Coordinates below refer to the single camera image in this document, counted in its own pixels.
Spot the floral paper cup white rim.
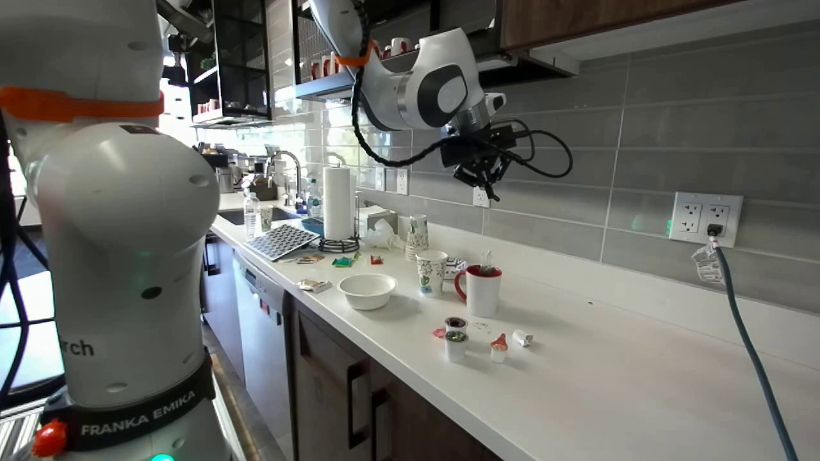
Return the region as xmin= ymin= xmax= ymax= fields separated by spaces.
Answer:
xmin=415 ymin=249 xmax=447 ymax=301

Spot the tea bag with string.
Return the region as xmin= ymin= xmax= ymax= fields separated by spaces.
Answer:
xmin=465 ymin=249 xmax=505 ymax=279

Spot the orange strap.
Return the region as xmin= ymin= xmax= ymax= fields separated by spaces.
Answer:
xmin=327 ymin=46 xmax=378 ymax=78

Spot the chrome kitchen faucet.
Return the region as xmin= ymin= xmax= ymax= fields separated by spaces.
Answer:
xmin=273 ymin=149 xmax=308 ymax=212

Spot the black open shelf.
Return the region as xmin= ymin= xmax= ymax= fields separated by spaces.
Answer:
xmin=182 ymin=0 xmax=276 ymax=129

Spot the wooden wall cabinet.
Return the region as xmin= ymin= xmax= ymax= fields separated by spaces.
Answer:
xmin=497 ymin=0 xmax=746 ymax=52

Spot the black plug white tag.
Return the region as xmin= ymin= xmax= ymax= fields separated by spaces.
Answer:
xmin=688 ymin=221 xmax=727 ymax=289

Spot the white mug red inside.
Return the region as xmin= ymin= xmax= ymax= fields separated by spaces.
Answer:
xmin=450 ymin=261 xmax=505 ymax=321

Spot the floral paper cup green print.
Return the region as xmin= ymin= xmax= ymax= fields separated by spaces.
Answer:
xmin=397 ymin=212 xmax=431 ymax=253

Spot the white outlet with plug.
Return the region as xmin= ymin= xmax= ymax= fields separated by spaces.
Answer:
xmin=666 ymin=190 xmax=746 ymax=252

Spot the black coffee machine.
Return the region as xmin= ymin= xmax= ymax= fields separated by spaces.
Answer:
xmin=192 ymin=140 xmax=245 ymax=196

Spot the crumpled clear plastic bag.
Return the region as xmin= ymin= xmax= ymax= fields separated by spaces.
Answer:
xmin=353 ymin=203 xmax=402 ymax=252

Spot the wooden base cabinet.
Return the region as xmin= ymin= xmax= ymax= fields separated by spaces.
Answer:
xmin=285 ymin=292 xmax=508 ymax=461

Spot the creamer cup red lid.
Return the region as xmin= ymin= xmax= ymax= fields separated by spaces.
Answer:
xmin=488 ymin=331 xmax=511 ymax=363

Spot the stainless dishwasher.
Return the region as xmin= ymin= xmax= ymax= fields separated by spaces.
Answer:
xmin=227 ymin=252 xmax=296 ymax=458

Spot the black wire towel holder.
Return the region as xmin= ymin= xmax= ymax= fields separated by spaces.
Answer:
xmin=317 ymin=235 xmax=361 ymax=256

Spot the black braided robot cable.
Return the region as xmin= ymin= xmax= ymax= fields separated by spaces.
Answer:
xmin=345 ymin=0 xmax=575 ymax=185

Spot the grey dish drying mat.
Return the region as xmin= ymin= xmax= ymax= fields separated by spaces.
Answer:
xmin=245 ymin=222 xmax=319 ymax=263

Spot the clear plastic bottle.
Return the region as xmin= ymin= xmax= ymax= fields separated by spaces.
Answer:
xmin=241 ymin=175 xmax=262 ymax=235

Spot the white ceramic bowl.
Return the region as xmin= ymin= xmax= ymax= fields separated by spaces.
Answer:
xmin=338 ymin=272 xmax=399 ymax=312

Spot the grey power cable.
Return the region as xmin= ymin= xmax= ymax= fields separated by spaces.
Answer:
xmin=713 ymin=240 xmax=801 ymax=461

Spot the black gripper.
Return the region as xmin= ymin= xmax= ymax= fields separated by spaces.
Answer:
xmin=438 ymin=124 xmax=524 ymax=205

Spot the white paper towel roll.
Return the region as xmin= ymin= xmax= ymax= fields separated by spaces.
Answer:
xmin=319 ymin=164 xmax=359 ymax=243

